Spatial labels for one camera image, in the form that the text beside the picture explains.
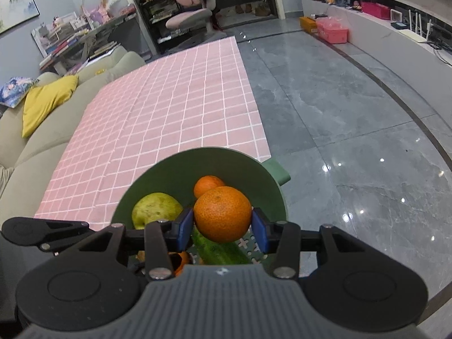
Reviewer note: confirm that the yellow-green pear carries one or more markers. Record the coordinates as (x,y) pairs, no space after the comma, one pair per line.
(155,208)

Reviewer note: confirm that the green cucumber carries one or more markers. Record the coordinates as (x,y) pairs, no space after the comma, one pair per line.
(219,252)

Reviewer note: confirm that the framed landscape painting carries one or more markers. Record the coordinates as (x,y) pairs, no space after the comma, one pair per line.
(16,1)

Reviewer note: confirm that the magenta box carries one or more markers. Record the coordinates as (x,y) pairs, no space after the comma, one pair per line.
(375,10)

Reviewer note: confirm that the green colander bowl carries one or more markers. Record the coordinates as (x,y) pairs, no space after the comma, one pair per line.
(212,162)

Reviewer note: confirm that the white low cabinet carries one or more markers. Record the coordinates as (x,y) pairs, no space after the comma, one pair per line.
(381,39)

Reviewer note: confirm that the beige sofa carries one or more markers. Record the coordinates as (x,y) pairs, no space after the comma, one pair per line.
(35,169)

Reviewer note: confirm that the white router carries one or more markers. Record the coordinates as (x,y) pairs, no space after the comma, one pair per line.
(416,31)

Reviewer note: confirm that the cluttered desk with books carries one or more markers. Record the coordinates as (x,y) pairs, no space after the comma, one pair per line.
(77,39)

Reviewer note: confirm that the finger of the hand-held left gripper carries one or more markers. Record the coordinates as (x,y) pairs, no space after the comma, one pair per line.
(63,229)

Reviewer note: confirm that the pink office chair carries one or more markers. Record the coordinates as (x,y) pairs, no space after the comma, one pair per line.
(192,10)

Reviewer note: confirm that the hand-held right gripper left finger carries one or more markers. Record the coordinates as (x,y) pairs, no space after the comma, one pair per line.
(184,229)

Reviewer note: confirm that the printed cushion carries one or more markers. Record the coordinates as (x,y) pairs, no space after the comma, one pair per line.
(16,90)

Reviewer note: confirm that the pink storage box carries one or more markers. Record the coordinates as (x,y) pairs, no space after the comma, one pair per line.
(332,30)

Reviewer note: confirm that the pink checked tablecloth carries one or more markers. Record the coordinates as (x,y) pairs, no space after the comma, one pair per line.
(159,120)

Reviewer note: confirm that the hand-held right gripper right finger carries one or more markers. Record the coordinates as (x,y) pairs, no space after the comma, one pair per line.
(259,231)

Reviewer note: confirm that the yellow pillow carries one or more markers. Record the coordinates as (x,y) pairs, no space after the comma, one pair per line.
(46,102)

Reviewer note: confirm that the small white frame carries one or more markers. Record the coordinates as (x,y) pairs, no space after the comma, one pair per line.
(397,15)

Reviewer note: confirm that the orange box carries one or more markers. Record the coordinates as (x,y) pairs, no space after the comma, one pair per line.
(308,24)

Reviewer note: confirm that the orange mandarin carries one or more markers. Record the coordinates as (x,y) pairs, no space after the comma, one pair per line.
(182,261)
(221,213)
(207,185)

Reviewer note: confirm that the black shelf unit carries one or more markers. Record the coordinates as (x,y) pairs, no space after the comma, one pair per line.
(155,10)

